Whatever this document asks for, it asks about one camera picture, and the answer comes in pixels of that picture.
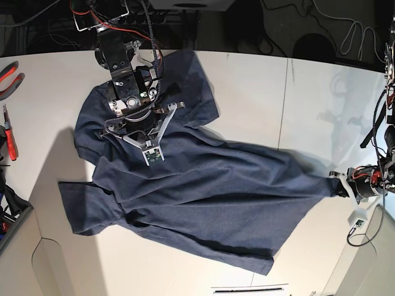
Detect red grey pliers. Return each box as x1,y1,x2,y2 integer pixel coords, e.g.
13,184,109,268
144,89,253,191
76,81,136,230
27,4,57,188
0,60,25,99

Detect blue t-shirt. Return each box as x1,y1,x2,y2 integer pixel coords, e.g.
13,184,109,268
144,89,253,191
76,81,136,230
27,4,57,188
59,51,346,275

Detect black braided cable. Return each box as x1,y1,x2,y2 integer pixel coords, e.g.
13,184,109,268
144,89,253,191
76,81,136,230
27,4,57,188
347,89,388,247
103,0,164,136

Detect red handled cutters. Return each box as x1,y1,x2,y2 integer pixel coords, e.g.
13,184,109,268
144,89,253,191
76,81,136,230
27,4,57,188
3,104,18,161

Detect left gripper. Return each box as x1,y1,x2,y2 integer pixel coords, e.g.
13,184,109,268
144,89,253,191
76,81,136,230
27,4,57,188
329,165,384,212

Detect black braided right cable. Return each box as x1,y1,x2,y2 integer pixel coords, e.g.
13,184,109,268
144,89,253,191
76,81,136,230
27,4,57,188
347,89,388,247

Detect grey storage bin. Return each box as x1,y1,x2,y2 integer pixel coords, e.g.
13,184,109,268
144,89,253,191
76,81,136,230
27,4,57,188
0,177,34,257

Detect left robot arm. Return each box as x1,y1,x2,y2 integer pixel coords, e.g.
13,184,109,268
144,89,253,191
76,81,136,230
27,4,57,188
330,21,394,215

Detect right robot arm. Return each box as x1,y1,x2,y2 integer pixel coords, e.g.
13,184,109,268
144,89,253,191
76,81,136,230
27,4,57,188
59,1,347,205

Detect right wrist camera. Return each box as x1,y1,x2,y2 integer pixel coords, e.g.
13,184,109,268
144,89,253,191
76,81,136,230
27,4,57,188
142,146,164,166

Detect black power strip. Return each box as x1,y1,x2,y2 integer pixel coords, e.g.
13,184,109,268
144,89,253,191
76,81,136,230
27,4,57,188
118,10,199,26

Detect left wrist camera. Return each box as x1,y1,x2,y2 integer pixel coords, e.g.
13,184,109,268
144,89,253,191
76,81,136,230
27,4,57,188
347,208,368,236

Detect black braided left cable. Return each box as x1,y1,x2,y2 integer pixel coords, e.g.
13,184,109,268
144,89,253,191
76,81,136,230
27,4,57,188
103,0,164,136

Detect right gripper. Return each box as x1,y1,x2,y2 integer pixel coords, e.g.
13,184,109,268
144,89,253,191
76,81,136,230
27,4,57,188
99,102,185,151

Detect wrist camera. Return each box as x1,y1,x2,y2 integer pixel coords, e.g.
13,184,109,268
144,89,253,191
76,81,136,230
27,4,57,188
142,146,164,166
347,208,368,236

